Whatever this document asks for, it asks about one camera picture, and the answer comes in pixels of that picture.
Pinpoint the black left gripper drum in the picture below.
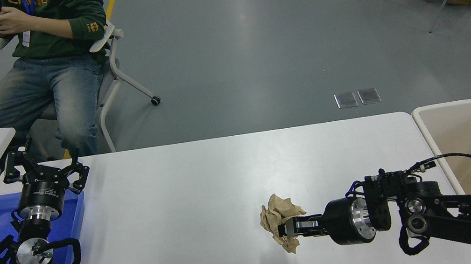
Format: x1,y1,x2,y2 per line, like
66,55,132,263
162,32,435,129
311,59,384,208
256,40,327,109
13,173,72,217

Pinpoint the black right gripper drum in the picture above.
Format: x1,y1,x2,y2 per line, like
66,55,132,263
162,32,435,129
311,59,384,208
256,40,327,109
321,196,362,250

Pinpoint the tan paper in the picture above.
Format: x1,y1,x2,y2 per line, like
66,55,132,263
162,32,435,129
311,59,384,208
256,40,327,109
256,189,312,258

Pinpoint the person's left hand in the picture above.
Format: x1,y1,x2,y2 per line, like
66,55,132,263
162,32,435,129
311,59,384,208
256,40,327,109
0,3,32,38

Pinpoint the white wheeled office chair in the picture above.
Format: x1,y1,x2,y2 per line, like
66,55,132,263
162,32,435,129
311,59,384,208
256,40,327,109
0,14,168,169

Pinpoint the silver floor plate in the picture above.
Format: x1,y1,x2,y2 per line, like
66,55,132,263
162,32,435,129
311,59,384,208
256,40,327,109
334,91,359,110
357,87,382,106

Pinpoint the white badge blue lanyard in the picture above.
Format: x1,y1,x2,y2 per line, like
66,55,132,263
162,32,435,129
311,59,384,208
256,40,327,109
15,0,43,48

